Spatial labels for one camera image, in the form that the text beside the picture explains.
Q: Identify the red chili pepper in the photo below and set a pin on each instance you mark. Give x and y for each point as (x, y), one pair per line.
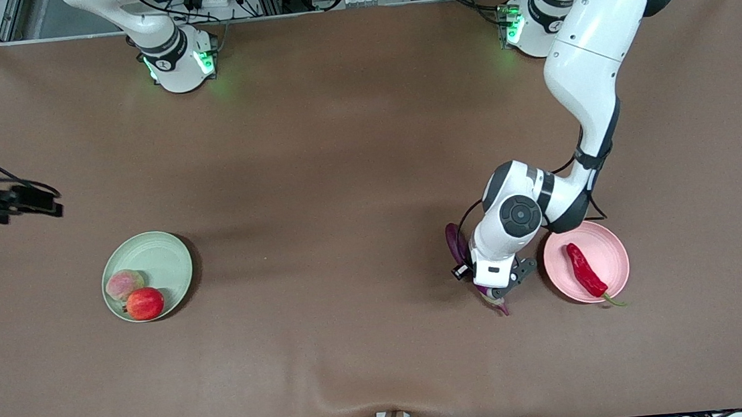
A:
(583, 270)

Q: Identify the green round plate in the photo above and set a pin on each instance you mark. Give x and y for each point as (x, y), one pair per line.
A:
(160, 260)

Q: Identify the pink green peach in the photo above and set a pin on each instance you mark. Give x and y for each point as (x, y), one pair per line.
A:
(124, 285)

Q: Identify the red apple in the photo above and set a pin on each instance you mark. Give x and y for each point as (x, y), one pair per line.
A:
(146, 304)

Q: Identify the purple eggplant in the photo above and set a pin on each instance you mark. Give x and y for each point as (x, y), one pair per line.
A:
(456, 241)

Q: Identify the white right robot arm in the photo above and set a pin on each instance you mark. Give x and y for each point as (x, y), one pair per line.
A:
(173, 58)

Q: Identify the pink round plate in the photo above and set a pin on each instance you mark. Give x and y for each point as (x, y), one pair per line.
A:
(606, 248)

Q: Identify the brown table cloth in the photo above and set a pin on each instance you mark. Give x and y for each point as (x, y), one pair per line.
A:
(383, 342)

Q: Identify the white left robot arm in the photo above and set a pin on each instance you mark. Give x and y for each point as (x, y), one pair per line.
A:
(594, 68)

